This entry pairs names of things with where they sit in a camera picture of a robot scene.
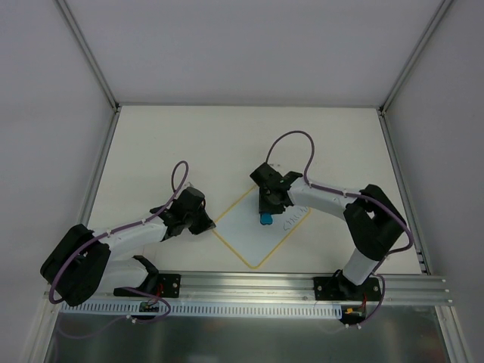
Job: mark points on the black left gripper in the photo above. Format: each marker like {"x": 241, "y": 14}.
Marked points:
{"x": 197, "y": 221}

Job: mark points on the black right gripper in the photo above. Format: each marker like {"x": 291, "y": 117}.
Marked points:
{"x": 267, "y": 203}

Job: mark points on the blue bone-shaped eraser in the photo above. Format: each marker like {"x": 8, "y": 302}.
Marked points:
{"x": 265, "y": 219}

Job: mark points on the yellow-framed small whiteboard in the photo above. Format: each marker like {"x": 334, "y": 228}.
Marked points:
{"x": 240, "y": 230}

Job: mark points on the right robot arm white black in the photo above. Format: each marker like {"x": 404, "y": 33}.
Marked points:
{"x": 373, "y": 222}

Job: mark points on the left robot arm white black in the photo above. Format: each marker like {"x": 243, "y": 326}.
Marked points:
{"x": 83, "y": 264}

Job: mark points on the left green circuit board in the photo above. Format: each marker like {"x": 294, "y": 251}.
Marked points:
{"x": 149, "y": 307}

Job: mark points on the right small circuit board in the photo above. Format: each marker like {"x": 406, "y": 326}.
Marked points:
{"x": 358, "y": 311}

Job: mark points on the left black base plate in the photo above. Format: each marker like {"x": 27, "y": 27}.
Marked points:
{"x": 168, "y": 285}

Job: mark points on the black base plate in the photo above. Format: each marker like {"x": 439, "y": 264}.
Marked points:
{"x": 338, "y": 288}
{"x": 168, "y": 285}

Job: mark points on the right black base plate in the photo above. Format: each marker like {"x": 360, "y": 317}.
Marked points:
{"x": 338, "y": 288}

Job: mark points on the front aluminium mounting rail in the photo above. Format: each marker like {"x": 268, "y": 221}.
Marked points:
{"x": 238, "y": 287}

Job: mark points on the white slotted cable duct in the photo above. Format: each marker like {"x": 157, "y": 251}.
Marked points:
{"x": 210, "y": 309}

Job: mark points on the left aluminium corner post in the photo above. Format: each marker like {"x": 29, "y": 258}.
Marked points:
{"x": 81, "y": 41}

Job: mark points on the aluminium corner post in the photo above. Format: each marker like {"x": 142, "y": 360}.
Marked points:
{"x": 81, "y": 41}
{"x": 422, "y": 42}

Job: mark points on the right aluminium corner post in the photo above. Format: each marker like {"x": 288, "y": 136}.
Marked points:
{"x": 422, "y": 42}

